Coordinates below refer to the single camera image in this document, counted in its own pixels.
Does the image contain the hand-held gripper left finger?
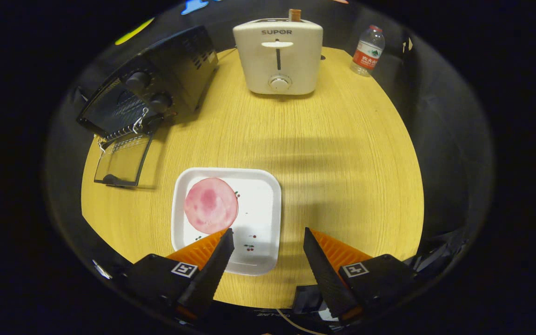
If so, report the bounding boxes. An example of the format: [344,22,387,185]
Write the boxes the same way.
[124,228,235,322]

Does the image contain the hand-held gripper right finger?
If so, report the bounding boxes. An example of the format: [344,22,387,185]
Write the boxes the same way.
[303,227,417,324]

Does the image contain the pink ham slice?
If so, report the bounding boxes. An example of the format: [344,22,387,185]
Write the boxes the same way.
[184,177,239,235]

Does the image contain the white square plate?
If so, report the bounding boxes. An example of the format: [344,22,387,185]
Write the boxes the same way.
[171,167,282,276]

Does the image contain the black toaster oven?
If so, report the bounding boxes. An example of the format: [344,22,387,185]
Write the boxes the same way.
[76,25,220,188]

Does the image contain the white pop-up toaster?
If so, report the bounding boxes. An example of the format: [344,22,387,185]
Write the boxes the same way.
[233,18,323,96]

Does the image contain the black backdrop cloth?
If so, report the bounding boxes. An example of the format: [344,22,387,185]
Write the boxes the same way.
[45,0,494,289]

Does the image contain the clear plastic water bottle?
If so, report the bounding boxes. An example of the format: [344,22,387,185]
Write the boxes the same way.
[350,25,386,77]

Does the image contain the metal wire oven rack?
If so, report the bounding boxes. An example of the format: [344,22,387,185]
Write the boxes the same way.
[97,124,155,153]

